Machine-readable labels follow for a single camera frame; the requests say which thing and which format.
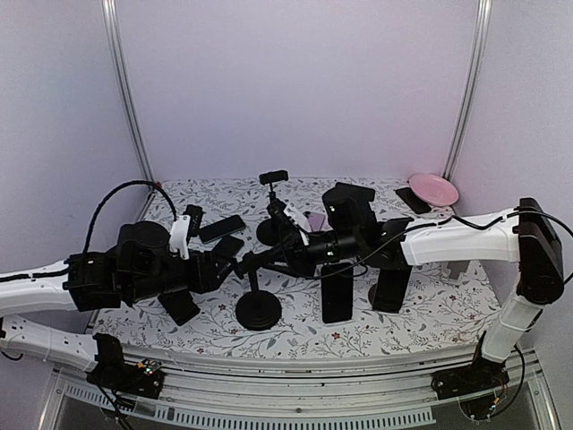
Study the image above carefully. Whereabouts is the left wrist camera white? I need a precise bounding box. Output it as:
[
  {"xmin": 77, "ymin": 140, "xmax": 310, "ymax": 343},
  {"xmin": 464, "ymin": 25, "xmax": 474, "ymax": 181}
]
[{"xmin": 169, "ymin": 204, "xmax": 203, "ymax": 260}]

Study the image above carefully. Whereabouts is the tall black phone stand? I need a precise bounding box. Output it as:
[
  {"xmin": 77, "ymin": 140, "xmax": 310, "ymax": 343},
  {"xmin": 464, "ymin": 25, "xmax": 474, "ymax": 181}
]
[
  {"xmin": 235, "ymin": 252, "xmax": 282, "ymax": 331},
  {"xmin": 255, "ymin": 169, "xmax": 290, "ymax": 246}
]

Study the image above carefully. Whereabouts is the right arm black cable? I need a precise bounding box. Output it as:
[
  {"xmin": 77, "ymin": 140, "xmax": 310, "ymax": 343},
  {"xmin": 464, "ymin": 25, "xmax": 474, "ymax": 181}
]
[{"xmin": 308, "ymin": 203, "xmax": 565, "ymax": 281}]

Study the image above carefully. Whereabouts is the aluminium frame post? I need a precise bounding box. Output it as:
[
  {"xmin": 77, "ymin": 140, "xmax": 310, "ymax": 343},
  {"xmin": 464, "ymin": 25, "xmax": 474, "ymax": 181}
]
[
  {"xmin": 442, "ymin": 0, "xmax": 492, "ymax": 182},
  {"xmin": 100, "ymin": 0, "xmax": 157, "ymax": 192}
]

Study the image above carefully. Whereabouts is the black folding stand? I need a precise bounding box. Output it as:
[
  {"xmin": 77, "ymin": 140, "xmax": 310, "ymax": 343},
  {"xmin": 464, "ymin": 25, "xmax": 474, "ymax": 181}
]
[{"xmin": 368, "ymin": 286, "xmax": 377, "ymax": 305}]

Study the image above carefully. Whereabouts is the black phone under plate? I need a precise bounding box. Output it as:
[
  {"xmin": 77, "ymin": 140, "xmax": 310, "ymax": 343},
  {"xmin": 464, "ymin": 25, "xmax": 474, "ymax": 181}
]
[{"xmin": 395, "ymin": 187, "xmax": 432, "ymax": 215}]

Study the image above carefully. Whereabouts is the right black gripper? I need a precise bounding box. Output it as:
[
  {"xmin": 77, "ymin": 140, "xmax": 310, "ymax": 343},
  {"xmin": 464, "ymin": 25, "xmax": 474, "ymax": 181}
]
[{"xmin": 260, "ymin": 229, "xmax": 361, "ymax": 280}]

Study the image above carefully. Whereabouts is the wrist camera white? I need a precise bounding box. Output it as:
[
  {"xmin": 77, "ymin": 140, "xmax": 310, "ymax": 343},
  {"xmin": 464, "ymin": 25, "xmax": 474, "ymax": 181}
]
[
  {"xmin": 169, "ymin": 204, "xmax": 203, "ymax": 260},
  {"xmin": 278, "ymin": 199, "xmax": 311, "ymax": 245}
]

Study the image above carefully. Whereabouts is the white folding stand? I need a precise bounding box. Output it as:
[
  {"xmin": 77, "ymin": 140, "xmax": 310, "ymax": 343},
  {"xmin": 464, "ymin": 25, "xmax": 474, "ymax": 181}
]
[{"xmin": 441, "ymin": 261, "xmax": 470, "ymax": 281}]

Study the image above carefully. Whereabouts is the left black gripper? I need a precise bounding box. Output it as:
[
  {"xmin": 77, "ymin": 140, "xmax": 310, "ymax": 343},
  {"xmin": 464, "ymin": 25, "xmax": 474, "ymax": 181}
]
[{"xmin": 126, "ymin": 250, "xmax": 237, "ymax": 304}]

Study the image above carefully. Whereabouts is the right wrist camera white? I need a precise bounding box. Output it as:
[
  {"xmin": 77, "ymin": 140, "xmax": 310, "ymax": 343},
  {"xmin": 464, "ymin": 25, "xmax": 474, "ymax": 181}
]
[{"xmin": 278, "ymin": 199, "xmax": 311, "ymax": 245}]

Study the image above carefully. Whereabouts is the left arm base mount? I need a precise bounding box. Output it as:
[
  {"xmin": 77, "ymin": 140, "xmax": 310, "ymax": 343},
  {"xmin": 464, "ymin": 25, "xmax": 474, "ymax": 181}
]
[{"xmin": 86, "ymin": 333, "xmax": 166, "ymax": 400}]

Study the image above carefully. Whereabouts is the pink plate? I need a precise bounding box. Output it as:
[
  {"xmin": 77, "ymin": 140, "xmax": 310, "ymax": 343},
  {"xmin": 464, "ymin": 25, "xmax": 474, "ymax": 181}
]
[{"xmin": 408, "ymin": 174, "xmax": 459, "ymax": 207}]

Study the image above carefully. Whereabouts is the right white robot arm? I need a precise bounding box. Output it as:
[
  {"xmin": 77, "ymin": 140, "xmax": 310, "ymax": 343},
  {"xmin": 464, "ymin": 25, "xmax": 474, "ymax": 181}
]
[{"xmin": 235, "ymin": 184, "xmax": 571, "ymax": 391}]

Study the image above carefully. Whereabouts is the blue-edged phone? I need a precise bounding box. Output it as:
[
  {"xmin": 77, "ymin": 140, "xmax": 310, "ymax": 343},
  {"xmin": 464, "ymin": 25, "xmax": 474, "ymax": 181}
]
[{"xmin": 372, "ymin": 268, "xmax": 411, "ymax": 314}]

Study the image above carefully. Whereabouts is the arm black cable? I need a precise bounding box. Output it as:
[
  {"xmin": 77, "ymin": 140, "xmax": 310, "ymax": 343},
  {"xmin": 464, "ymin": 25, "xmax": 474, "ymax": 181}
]
[
  {"xmin": 83, "ymin": 179, "xmax": 178, "ymax": 256},
  {"xmin": 308, "ymin": 203, "xmax": 565, "ymax": 281}
]

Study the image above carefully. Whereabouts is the pink smartphone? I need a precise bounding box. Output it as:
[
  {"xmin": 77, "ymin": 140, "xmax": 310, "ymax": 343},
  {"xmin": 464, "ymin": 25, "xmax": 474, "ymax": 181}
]
[{"xmin": 304, "ymin": 211, "xmax": 326, "ymax": 233}]

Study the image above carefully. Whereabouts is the aluminium front rail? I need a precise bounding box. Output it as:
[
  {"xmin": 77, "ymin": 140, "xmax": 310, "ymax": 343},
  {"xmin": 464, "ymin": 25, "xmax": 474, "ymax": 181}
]
[{"xmin": 42, "ymin": 344, "xmax": 559, "ymax": 430}]

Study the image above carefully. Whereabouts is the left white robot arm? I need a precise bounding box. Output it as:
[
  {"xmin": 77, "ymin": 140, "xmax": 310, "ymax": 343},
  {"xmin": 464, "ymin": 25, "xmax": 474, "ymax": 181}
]
[{"xmin": 1, "ymin": 219, "xmax": 244, "ymax": 389}]

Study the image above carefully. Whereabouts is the floral patterned table mat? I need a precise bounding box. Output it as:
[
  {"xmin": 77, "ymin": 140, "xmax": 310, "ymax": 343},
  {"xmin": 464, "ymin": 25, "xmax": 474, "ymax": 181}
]
[{"xmin": 93, "ymin": 177, "xmax": 500, "ymax": 360}]

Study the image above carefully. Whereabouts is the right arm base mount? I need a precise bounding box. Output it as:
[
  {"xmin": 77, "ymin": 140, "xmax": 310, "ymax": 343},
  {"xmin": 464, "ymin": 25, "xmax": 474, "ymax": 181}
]
[{"xmin": 431, "ymin": 334, "xmax": 509, "ymax": 421}]

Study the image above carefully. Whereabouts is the black phone small left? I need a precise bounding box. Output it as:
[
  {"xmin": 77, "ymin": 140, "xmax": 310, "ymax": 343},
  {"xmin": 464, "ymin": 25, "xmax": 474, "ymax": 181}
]
[{"xmin": 158, "ymin": 290, "xmax": 200, "ymax": 326}]

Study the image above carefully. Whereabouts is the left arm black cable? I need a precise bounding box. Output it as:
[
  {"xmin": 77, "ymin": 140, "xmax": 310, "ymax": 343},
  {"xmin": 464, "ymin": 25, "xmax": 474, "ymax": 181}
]
[{"xmin": 83, "ymin": 179, "xmax": 178, "ymax": 256}]

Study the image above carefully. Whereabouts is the left aluminium frame post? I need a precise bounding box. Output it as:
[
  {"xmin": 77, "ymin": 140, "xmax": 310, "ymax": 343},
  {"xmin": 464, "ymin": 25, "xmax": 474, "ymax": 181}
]
[{"xmin": 100, "ymin": 0, "xmax": 157, "ymax": 192}]

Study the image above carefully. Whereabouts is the right aluminium frame post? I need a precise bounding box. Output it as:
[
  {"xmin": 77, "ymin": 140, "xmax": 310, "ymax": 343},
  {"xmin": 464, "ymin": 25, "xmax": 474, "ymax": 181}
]
[{"xmin": 442, "ymin": 0, "xmax": 492, "ymax": 182}]

